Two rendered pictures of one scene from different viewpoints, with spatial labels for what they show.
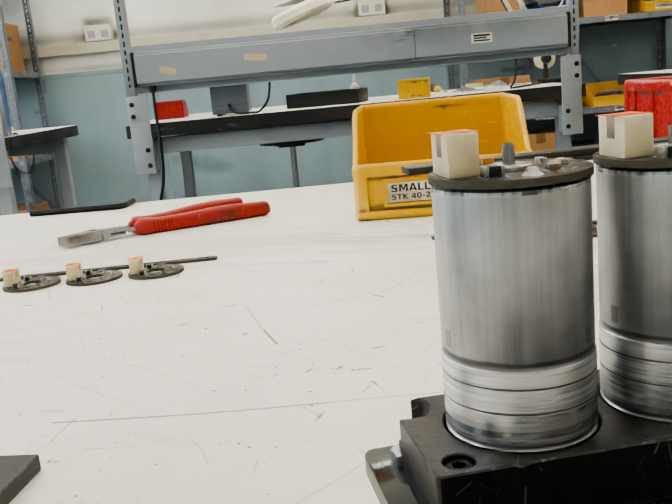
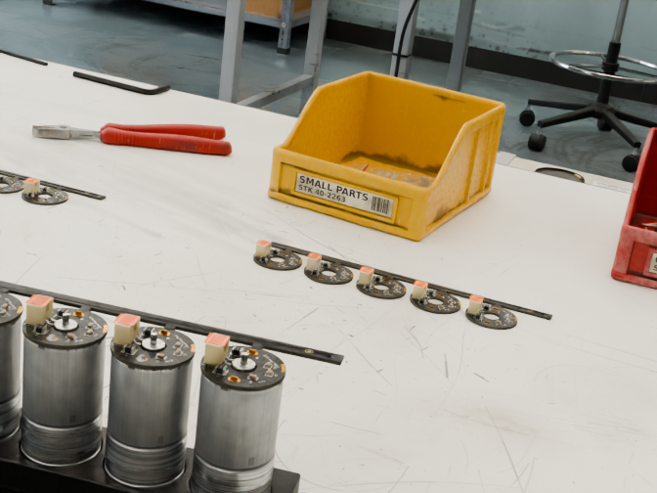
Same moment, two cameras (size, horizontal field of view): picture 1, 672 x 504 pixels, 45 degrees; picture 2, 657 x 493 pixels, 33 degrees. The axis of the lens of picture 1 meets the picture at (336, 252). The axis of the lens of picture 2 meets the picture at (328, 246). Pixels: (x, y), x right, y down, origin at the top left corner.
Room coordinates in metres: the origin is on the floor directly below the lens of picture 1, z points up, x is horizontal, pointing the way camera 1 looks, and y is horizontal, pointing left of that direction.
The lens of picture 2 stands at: (-0.12, -0.25, 0.96)
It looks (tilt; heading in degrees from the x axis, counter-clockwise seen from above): 22 degrees down; 19
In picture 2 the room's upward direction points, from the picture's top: 8 degrees clockwise
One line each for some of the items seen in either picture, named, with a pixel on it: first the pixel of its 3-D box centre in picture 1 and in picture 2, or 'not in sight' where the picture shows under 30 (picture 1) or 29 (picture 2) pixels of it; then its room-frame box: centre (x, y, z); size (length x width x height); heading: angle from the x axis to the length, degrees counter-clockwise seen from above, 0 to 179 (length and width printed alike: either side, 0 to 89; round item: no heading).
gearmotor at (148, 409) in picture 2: not in sight; (148, 417); (0.14, -0.11, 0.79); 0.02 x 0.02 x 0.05
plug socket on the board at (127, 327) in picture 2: not in sight; (129, 330); (0.14, -0.10, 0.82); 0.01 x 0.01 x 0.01; 9
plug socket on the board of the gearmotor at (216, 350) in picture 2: not in sight; (219, 350); (0.14, -0.13, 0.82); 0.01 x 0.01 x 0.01; 9
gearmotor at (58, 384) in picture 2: not in sight; (63, 397); (0.13, -0.08, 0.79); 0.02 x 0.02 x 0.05
